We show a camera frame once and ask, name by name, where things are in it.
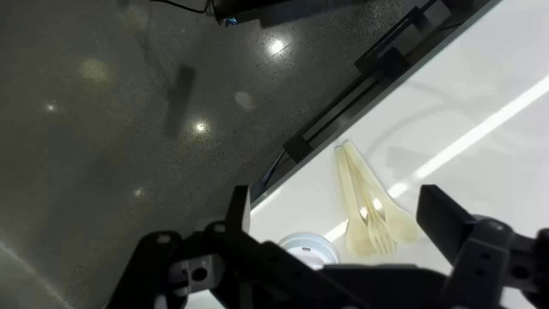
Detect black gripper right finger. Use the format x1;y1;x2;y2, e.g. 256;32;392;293
416;185;549;309

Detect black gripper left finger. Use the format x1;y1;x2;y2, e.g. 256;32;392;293
109;185;272;309

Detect white plastic cup lid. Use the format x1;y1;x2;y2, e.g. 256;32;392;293
279;231;340;272

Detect dark wood drawer cabinet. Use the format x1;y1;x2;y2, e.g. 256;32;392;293
248;0;505;205

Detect black drawer handle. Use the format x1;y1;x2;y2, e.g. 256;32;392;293
354;0;460;75
282;45;414;164

